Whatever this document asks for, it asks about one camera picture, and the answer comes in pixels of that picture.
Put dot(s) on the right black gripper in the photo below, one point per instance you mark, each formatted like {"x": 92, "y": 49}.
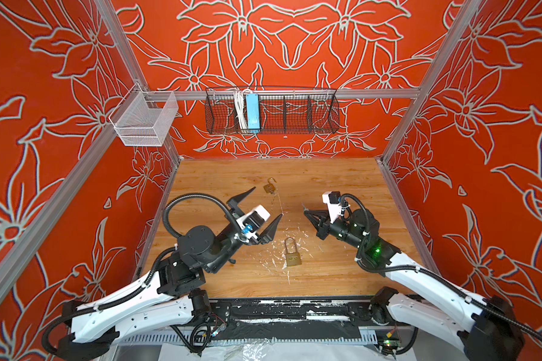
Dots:
{"x": 323, "y": 227}

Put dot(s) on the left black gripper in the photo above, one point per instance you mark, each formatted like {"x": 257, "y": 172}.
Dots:
{"x": 233, "y": 201}

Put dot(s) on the small brass padlock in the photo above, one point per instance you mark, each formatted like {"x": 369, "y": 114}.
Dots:
{"x": 270, "y": 186}

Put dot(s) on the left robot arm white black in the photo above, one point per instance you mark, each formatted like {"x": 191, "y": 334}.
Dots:
{"x": 170, "y": 294}

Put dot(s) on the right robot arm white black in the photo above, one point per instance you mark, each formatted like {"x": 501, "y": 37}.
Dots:
{"x": 482, "y": 329}

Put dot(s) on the long-shackle brass padlock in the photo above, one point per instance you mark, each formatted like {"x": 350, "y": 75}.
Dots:
{"x": 292, "y": 255}

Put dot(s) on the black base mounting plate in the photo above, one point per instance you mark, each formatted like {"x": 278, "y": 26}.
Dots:
{"x": 307, "y": 316}

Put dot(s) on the light blue box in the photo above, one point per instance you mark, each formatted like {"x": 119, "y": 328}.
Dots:
{"x": 253, "y": 112}

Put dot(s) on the black wire basket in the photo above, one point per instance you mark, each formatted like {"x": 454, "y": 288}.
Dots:
{"x": 283, "y": 111}

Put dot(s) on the grey slotted cable duct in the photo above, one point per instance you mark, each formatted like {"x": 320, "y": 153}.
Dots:
{"x": 365, "y": 337}

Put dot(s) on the white wire basket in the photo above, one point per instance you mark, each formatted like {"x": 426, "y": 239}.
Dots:
{"x": 141, "y": 121}

